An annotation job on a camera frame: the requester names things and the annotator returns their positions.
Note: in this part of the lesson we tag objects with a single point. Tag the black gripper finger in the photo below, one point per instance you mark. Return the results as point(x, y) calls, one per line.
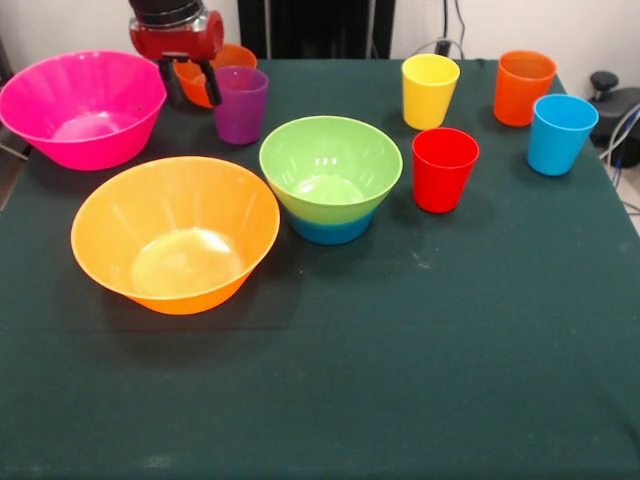
point(207, 82)
point(171, 82)

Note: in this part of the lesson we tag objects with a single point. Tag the yellow cup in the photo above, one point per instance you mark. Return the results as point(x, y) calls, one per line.
point(427, 105)

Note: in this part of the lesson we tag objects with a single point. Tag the large orange bowl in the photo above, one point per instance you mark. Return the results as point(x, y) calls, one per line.
point(150, 210)

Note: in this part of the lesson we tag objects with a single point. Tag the black power plug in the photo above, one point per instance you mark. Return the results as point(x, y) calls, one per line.
point(443, 47)

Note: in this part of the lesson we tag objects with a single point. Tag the black round base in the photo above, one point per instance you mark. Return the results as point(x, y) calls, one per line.
point(627, 100)

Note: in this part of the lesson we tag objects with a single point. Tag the dark green table cloth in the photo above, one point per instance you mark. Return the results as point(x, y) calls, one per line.
point(350, 375)

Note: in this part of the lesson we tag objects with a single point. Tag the green bowl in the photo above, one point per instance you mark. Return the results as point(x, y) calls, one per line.
point(350, 150)

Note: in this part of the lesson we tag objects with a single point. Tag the large pink bowl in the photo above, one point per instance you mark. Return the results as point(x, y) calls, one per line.
point(75, 90)

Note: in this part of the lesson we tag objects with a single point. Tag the blue cup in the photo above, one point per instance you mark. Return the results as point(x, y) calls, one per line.
point(555, 145)

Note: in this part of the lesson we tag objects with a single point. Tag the red cup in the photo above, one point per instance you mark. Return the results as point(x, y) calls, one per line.
point(440, 185)

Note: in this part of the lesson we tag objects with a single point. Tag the orange cup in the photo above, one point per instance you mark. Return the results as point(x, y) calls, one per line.
point(515, 100)

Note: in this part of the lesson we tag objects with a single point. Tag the black equipment box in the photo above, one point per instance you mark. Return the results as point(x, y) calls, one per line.
point(4, 60)

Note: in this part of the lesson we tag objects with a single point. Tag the small dark orange bowl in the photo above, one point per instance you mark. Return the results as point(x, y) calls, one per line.
point(240, 56)

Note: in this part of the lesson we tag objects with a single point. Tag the blue bowl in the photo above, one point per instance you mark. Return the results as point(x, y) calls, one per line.
point(330, 232)

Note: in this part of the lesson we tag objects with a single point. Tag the black round knob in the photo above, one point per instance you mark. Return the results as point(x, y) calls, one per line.
point(604, 80)

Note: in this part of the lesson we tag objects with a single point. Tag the grey metal leg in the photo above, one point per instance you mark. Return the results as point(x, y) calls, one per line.
point(12, 150)

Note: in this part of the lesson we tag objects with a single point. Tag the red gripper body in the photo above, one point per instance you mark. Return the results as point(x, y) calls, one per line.
point(175, 45)

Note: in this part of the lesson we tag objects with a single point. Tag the purple cup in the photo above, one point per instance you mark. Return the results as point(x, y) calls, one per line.
point(240, 115)

